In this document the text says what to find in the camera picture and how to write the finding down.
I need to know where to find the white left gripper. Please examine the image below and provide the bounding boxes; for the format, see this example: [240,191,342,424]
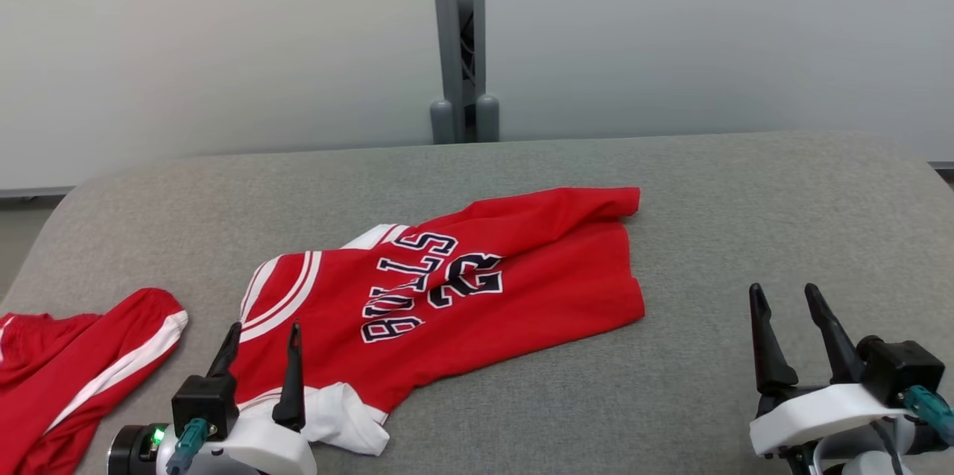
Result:
[157,321,318,475]

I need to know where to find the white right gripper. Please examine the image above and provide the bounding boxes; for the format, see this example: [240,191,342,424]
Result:
[749,283,917,459]

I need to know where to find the red shorts with white stripe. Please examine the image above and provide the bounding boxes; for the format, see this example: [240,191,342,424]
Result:
[0,287,189,475]

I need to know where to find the red Bulls 23 jersey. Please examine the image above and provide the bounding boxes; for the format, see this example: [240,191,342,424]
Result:
[230,186,646,456]

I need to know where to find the teal left camera connector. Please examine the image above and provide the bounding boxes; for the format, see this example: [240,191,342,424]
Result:
[165,418,209,475]

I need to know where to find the teal camera connector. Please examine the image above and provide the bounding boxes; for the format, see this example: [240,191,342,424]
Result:
[898,384,954,446]
[165,418,209,475]

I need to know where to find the teal right camera connector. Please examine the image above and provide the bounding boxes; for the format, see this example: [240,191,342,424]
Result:
[898,384,954,446]

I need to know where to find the grey metal partition post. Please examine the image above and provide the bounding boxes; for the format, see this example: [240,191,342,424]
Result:
[429,0,500,144]

